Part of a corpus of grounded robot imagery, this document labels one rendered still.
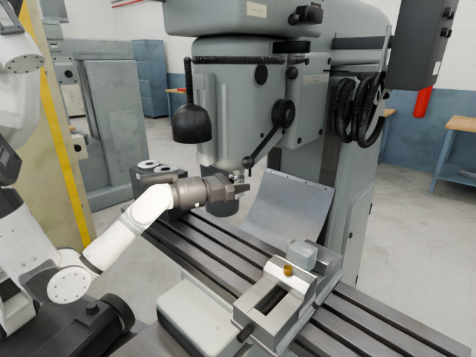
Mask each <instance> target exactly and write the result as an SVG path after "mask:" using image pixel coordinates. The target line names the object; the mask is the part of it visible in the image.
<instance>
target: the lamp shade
mask: <svg viewBox="0 0 476 357"><path fill-rule="evenodd" d="M171 126H172V134H173V141H174V142H177V143H181V144H198V143H204V142H208V141H210V140H211V139H212V138H213V134H212V123H211V120H210V117H209V115H208V111H207V110H206V109H204V108H203V107H201V106H199V105H196V104H195V103H194V104H193V105H188V104H186V105H183V106H181V107H180V108H178V109H177V110H176V111H175V112H174V117H173V121H172V124H171Z"/></svg>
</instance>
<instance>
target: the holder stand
mask: <svg viewBox="0 0 476 357"><path fill-rule="evenodd" d="M173 170H177V174H178V178H179V179H182V178H187V177H188V172H187V171H185V170H183V169H179V168H177V167H176V166H173V165H167V164H163V163H161V162H160V161H157V160H148V161H142V162H140V163H139V164H138V165H137V166H134V167H131V168H129V171H130V179H131V183H132V190H133V195H134V199H135V201H136V200H137V199H138V198H139V197H140V196H141V195H142V194H143V193H144V192H145V191H146V190H147V189H148V188H150V187H146V188H142V186H141V181H140V175H145V174H153V173H159V172H164V171H173ZM190 211H191V209H190V210H183V211H180V210H178V209H177V208H172V209H169V210H165V211H164V212H163V213H162V214H161V215H160V216H159V217H158V218H159V219H160V220H163V221H165V222H168V223H169V224H170V223H172V222H173V221H175V220H177V219H179V218H180V217H182V216H184V215H185V214H187V213H189V212H190Z"/></svg>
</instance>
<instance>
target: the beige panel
mask: <svg viewBox="0 0 476 357"><path fill-rule="evenodd" d="M18 19H19V21H20V22H21V24H22V25H23V27H24V28H25V30H26V32H27V33H29V34H30V35H31V37H32V38H33V40H34V41H35V43H36V45H37V46H38V48H39V50H40V51H41V53H42V55H43V56H44V58H45V63H44V65H43V66H42V67H41V68H40V119H39V123H38V126H37V127H36V129H35V130H34V132H33V134H32V135H31V136H30V138H29V139H28V141H27V142H26V143H25V145H23V146H22V147H21V148H19V149H16V150H14V151H15V152H16V153H17V155H18V156H19V157H20V158H21V159H22V160H23V163H22V166H21V170H20V173H19V175H18V179H17V181H16V182H15V183H14V184H12V188H15V189H16V190H17V191H18V193H19V195H20V196H21V197H22V199H23V200H24V202H25V204H26V205H27V206H28V209H29V211H31V213H32V215H33V216H34V218H35V219H36V220H37V222H38V223H39V225H40V226H41V227H42V228H43V229H44V232H45V234H46V235H47V236H48V237H49V239H50V241H51V242H52V243H53V244H54V245H55V247H56V248H57V247H63V246H65V247H72V248H74V249H75V250H76V251H77V252H78V254H80V255H82V251H83V250H85V248H87V246H88V245H90V243H92V242H93V241H94V240H95V239H97V238H98V237H97V235H96V230H95V227H94V221H93V218H92V215H91V211H90V207H89V202H88V199H87V196H86V191H85V188H84V183H83V180H82V177H81V172H80V168H79V164H78V161H77V156H76V152H75V149H74V144H73V142H72V136H71V133H70V130H69V125H68V122H67V117H66V114H65V111H64V106H63V102H62V97H61V95H60V90H59V87H58V83H57V78H56V75H55V71H54V67H53V64H52V59H51V56H50V51H49V47H48V45H47V40H46V37H45V31H44V28H43V24H42V21H41V17H40V12H39V9H38V4H37V1H36V0H23V4H22V7H21V12H20V14H19V17H18Z"/></svg>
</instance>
